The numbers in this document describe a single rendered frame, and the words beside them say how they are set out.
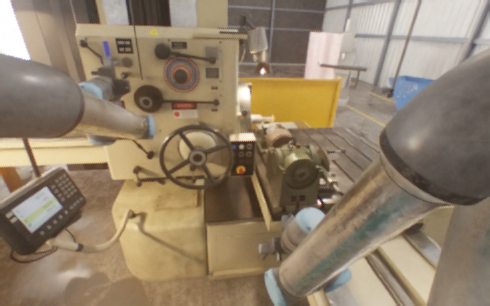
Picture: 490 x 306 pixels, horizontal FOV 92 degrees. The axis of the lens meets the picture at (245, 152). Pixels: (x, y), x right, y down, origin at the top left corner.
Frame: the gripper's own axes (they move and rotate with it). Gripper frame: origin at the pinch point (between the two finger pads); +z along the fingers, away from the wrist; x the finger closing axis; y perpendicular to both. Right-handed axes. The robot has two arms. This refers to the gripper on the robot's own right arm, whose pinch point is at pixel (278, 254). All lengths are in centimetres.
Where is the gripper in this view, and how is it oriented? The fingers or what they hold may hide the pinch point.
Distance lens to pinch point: 104.1
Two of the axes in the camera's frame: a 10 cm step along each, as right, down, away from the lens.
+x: 9.7, 0.6, 2.2
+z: -2.1, 6.3, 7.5
